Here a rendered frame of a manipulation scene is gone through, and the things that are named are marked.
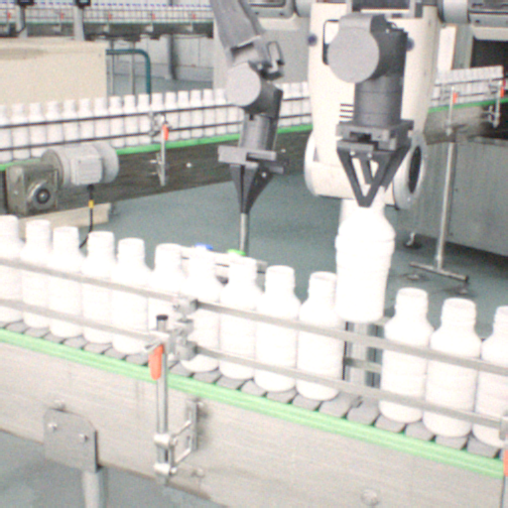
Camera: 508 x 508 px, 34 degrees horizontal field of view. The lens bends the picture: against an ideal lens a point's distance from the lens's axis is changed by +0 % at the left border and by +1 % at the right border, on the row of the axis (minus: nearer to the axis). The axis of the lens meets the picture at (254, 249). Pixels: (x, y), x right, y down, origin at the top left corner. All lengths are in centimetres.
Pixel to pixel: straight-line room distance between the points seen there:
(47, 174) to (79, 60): 291
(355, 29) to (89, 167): 177
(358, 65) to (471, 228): 415
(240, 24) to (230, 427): 61
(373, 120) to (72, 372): 60
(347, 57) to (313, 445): 50
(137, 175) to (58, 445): 168
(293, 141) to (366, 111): 246
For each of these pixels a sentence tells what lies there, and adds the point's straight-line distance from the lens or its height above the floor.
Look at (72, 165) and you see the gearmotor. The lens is 258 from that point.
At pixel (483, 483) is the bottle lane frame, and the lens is 105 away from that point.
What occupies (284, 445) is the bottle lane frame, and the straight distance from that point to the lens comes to 112.
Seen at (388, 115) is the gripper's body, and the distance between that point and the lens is 97.
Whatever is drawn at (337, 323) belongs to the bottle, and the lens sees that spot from 107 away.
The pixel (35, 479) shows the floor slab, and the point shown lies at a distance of 285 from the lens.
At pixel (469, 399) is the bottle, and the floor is 105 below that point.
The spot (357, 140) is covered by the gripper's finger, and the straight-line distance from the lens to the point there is 98.
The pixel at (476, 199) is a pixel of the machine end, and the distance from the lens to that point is 496.
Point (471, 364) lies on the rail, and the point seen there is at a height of 111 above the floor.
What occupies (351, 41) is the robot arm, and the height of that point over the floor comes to 147.
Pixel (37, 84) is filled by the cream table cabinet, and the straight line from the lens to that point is 529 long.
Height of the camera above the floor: 151
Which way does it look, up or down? 17 degrees down
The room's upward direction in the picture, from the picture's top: 2 degrees clockwise
